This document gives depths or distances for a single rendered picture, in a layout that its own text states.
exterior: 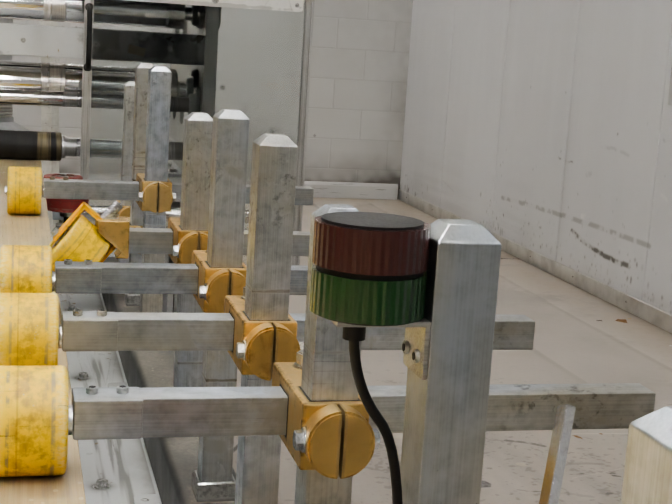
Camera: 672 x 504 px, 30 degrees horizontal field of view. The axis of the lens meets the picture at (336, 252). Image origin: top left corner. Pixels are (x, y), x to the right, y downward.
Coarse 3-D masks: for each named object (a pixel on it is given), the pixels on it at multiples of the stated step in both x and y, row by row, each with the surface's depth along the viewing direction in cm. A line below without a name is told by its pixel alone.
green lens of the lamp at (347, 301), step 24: (312, 288) 64; (336, 288) 62; (360, 288) 62; (384, 288) 62; (408, 288) 63; (312, 312) 64; (336, 312) 63; (360, 312) 62; (384, 312) 62; (408, 312) 63
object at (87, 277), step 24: (72, 264) 140; (96, 264) 141; (120, 264) 142; (144, 264) 142; (168, 264) 143; (192, 264) 144; (72, 288) 139; (96, 288) 139; (120, 288) 140; (144, 288) 141; (168, 288) 142; (192, 288) 142
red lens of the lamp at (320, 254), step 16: (320, 224) 63; (320, 240) 63; (336, 240) 62; (352, 240) 62; (368, 240) 62; (384, 240) 62; (400, 240) 62; (416, 240) 62; (320, 256) 63; (336, 256) 62; (352, 256) 62; (368, 256) 62; (384, 256) 62; (400, 256) 62; (416, 256) 63; (352, 272) 62; (368, 272) 62; (384, 272) 62; (400, 272) 62; (416, 272) 63
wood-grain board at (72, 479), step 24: (0, 168) 272; (0, 192) 235; (0, 216) 207; (24, 216) 209; (0, 240) 186; (24, 240) 187; (48, 240) 188; (72, 456) 96; (0, 480) 90; (24, 480) 91; (48, 480) 91; (72, 480) 91
